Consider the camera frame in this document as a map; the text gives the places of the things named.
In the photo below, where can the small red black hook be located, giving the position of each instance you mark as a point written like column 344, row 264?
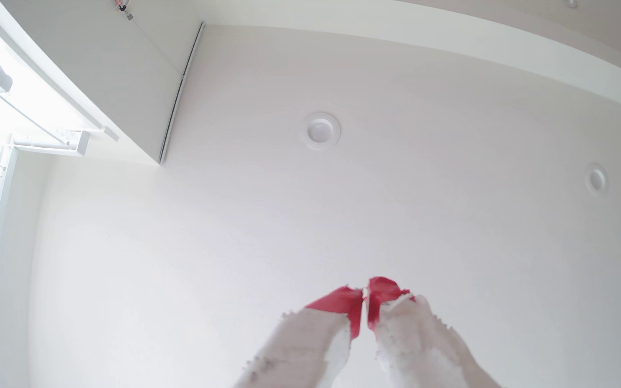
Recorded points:
column 123, row 7

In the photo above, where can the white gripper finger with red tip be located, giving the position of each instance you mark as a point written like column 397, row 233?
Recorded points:
column 418, row 345
column 310, row 345

